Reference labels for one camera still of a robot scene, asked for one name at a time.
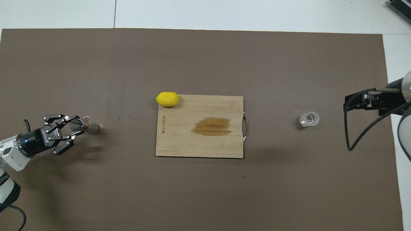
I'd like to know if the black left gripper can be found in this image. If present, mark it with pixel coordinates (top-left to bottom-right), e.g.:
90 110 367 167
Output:
19 113 81 157

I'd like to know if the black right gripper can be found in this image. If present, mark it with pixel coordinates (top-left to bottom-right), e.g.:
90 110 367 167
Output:
344 91 408 116

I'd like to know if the steel double jigger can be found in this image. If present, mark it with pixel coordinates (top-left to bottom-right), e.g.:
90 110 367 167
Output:
69 119 101 135

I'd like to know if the clear glass cup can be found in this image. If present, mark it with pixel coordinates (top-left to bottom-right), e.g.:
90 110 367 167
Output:
299 111 320 127

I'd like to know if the grey ribbed device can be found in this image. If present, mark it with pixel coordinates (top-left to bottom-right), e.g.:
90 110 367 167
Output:
387 0 411 15

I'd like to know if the yellow lemon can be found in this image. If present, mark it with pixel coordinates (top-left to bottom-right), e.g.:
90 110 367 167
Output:
156 92 179 107

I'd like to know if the wooden cutting board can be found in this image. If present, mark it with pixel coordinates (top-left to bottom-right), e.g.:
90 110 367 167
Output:
156 94 248 158

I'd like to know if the brown table mat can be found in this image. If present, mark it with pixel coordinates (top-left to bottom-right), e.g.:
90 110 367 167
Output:
0 28 404 231

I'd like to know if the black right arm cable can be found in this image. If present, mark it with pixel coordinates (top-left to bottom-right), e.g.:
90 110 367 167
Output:
344 88 411 151

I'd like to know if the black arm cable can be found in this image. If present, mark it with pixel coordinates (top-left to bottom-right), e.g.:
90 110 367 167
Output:
344 88 411 151
0 119 31 231

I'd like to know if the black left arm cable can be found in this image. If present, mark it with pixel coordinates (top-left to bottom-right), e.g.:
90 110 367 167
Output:
0 119 31 231

